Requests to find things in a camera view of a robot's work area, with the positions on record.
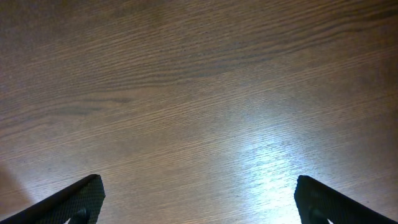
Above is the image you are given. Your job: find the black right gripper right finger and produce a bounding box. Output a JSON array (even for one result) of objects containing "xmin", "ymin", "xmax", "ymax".
[{"xmin": 294, "ymin": 175, "xmax": 397, "ymax": 224}]

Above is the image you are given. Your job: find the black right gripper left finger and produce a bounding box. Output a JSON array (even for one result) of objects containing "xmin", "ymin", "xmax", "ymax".
[{"xmin": 1, "ymin": 174, "xmax": 105, "ymax": 224}]

